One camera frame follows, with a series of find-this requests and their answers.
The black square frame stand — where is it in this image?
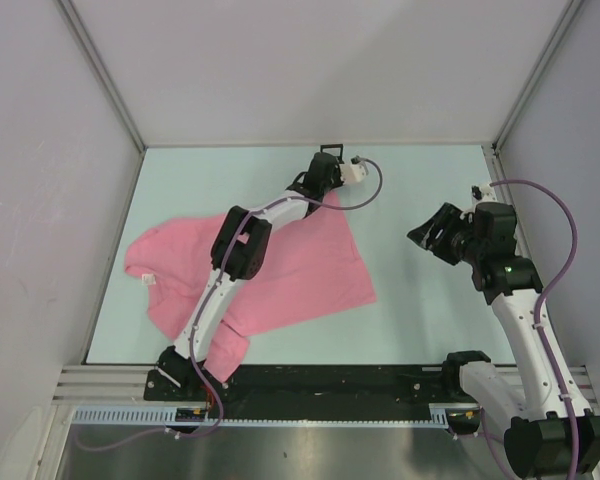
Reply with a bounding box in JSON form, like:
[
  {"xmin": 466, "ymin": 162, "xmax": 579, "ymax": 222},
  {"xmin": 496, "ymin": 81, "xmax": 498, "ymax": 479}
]
[{"xmin": 320, "ymin": 144, "xmax": 344, "ymax": 163}]

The left corner aluminium post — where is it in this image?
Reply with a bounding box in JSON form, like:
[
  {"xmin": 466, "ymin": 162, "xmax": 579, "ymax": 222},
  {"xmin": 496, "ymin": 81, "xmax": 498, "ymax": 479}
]
[{"xmin": 53, "ymin": 0, "xmax": 147, "ymax": 154}]

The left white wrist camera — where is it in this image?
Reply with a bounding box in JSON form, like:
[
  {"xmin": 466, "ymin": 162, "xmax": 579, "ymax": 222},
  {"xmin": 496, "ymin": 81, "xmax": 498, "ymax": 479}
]
[{"xmin": 340, "ymin": 156, "xmax": 369, "ymax": 185}]

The right corner aluminium post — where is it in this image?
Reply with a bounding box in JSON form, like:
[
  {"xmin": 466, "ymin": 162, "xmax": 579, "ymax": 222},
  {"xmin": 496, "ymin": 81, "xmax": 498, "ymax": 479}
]
[{"xmin": 491, "ymin": 0, "xmax": 585, "ymax": 154}]

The aluminium frame rail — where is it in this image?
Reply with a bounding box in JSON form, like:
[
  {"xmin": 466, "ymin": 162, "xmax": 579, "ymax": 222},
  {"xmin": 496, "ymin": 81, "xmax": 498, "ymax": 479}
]
[
  {"xmin": 52, "ymin": 365, "xmax": 598, "ymax": 405},
  {"xmin": 482, "ymin": 144, "xmax": 561, "ymax": 351}
]

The white garment label tag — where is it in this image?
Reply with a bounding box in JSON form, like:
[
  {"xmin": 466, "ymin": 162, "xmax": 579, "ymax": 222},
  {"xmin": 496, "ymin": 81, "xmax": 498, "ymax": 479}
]
[{"xmin": 140, "ymin": 274, "xmax": 155, "ymax": 286}]

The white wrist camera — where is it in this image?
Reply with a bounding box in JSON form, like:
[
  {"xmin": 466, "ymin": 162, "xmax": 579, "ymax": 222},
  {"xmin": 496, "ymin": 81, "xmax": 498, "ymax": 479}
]
[
  {"xmin": 471, "ymin": 183, "xmax": 498, "ymax": 205},
  {"xmin": 340, "ymin": 156, "xmax": 369, "ymax": 185}
]

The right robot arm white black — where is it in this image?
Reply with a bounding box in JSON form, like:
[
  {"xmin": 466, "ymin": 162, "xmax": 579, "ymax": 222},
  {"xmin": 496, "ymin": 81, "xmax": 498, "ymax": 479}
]
[{"xmin": 407, "ymin": 202, "xmax": 600, "ymax": 478}]

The front aluminium frame rail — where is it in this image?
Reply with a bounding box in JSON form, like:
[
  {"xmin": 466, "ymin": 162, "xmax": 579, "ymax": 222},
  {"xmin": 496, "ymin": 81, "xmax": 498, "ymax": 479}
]
[{"xmin": 52, "ymin": 365, "xmax": 598, "ymax": 405}]

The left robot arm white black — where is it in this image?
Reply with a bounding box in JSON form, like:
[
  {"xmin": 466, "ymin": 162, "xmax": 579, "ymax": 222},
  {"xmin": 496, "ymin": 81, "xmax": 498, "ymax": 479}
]
[{"xmin": 156, "ymin": 144, "xmax": 345, "ymax": 400}]

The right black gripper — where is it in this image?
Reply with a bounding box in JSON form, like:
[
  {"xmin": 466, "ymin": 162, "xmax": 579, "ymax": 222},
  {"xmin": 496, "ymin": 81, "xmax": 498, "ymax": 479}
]
[{"xmin": 406, "ymin": 202, "xmax": 484, "ymax": 266}]

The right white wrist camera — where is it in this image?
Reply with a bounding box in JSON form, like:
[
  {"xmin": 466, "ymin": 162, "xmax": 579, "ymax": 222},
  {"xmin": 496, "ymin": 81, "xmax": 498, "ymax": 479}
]
[{"xmin": 471, "ymin": 183, "xmax": 498, "ymax": 205}]

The right aluminium frame rail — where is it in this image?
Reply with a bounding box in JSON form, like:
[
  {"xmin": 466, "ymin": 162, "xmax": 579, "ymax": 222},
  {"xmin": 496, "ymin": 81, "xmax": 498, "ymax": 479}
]
[{"xmin": 482, "ymin": 144, "xmax": 561, "ymax": 351}]

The corner aluminium post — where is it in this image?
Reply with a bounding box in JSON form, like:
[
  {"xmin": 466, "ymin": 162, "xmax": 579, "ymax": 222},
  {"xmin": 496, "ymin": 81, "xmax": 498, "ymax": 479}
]
[
  {"xmin": 491, "ymin": 0, "xmax": 585, "ymax": 154},
  {"xmin": 53, "ymin": 0, "xmax": 147, "ymax": 154}
]

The pink t-shirt garment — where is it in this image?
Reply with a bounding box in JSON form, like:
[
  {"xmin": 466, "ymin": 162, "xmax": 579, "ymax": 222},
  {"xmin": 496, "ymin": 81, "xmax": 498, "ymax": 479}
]
[{"xmin": 124, "ymin": 192, "xmax": 376, "ymax": 382}]

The white slotted cable duct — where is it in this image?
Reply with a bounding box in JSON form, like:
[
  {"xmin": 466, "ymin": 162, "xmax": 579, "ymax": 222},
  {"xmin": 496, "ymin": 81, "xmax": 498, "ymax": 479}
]
[{"xmin": 72, "ymin": 404, "xmax": 481, "ymax": 434}]

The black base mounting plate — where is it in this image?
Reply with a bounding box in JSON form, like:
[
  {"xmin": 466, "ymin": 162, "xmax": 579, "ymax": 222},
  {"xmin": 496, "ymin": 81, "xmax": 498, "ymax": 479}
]
[{"xmin": 143, "ymin": 364, "xmax": 481, "ymax": 424}]

